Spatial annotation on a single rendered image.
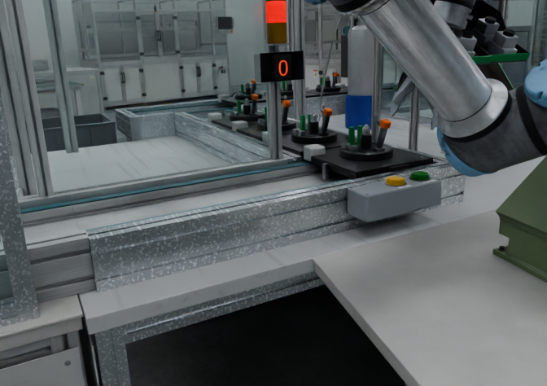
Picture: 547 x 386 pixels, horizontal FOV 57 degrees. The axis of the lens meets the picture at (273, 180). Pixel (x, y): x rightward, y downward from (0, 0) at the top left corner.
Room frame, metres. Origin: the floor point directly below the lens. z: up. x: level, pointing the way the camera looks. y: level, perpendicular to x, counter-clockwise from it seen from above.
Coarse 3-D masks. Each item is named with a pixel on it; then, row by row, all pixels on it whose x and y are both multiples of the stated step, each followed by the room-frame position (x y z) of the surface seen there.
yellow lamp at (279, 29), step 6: (270, 24) 1.27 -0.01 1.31; (276, 24) 1.27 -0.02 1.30; (282, 24) 1.27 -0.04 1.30; (270, 30) 1.27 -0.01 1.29; (276, 30) 1.27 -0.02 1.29; (282, 30) 1.27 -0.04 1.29; (270, 36) 1.27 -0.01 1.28; (276, 36) 1.27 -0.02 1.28; (282, 36) 1.27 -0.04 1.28; (270, 42) 1.27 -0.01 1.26; (276, 42) 1.27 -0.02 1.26; (282, 42) 1.27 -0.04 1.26
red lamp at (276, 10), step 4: (268, 4) 1.28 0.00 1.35; (272, 4) 1.27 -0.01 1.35; (276, 4) 1.27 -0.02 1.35; (280, 4) 1.27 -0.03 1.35; (284, 4) 1.28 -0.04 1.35; (268, 8) 1.28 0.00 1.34; (272, 8) 1.27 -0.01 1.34; (276, 8) 1.27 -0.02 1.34; (280, 8) 1.27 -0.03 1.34; (284, 8) 1.28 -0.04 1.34; (268, 12) 1.28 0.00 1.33; (272, 12) 1.27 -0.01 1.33; (276, 12) 1.27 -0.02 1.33; (280, 12) 1.27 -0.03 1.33; (284, 12) 1.28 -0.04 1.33; (268, 16) 1.28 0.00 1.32; (272, 16) 1.27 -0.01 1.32; (276, 16) 1.27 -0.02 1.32; (280, 16) 1.27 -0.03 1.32; (284, 16) 1.28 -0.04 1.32; (268, 20) 1.28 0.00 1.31; (272, 20) 1.27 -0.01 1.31; (276, 20) 1.27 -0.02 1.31; (280, 20) 1.27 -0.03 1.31; (284, 20) 1.28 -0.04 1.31
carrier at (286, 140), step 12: (300, 120) 1.53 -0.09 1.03; (312, 120) 1.49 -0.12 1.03; (300, 132) 1.45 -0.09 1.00; (312, 132) 1.49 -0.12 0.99; (336, 132) 1.50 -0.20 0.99; (288, 144) 1.44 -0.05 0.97; (300, 144) 1.43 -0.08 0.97; (312, 144) 1.43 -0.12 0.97; (324, 144) 1.42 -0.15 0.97; (336, 144) 1.41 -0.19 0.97
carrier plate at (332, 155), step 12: (312, 156) 1.28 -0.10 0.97; (324, 156) 1.27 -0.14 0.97; (336, 156) 1.27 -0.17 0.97; (396, 156) 1.24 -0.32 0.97; (408, 156) 1.24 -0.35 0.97; (420, 156) 1.23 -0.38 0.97; (336, 168) 1.18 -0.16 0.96; (348, 168) 1.15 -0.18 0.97; (360, 168) 1.15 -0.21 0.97; (372, 168) 1.14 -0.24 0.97; (384, 168) 1.15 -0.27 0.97
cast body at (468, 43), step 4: (464, 32) 1.33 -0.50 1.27; (468, 32) 1.33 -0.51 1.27; (472, 32) 1.33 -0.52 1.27; (464, 36) 1.32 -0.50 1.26; (468, 36) 1.32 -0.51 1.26; (472, 36) 1.32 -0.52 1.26; (460, 40) 1.32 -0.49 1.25; (464, 40) 1.31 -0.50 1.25; (468, 40) 1.31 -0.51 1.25; (472, 40) 1.32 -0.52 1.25; (476, 40) 1.32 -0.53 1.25; (464, 44) 1.32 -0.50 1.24; (468, 44) 1.32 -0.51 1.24; (472, 44) 1.32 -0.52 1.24; (468, 48) 1.32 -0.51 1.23; (472, 48) 1.33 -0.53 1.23; (468, 52) 1.32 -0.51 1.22; (472, 52) 1.32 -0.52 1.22; (472, 56) 1.32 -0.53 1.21
